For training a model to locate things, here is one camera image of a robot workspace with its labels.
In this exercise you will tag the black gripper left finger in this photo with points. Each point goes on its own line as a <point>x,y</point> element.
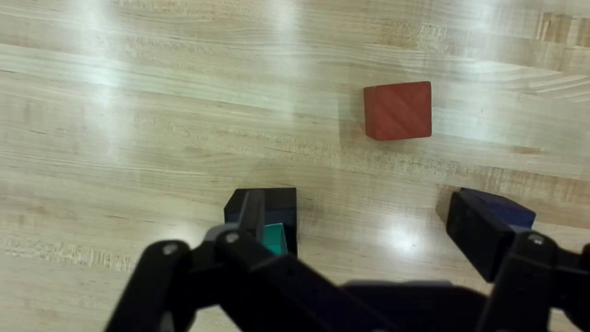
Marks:
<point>154,276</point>

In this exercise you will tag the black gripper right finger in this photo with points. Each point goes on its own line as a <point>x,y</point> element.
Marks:
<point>480,245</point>

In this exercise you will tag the purple block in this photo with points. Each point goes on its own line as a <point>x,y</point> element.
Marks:
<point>515,214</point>

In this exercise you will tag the green block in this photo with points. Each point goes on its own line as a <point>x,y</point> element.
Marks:
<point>275,238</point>

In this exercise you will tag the red block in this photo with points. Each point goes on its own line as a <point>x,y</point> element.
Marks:
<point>397,110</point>

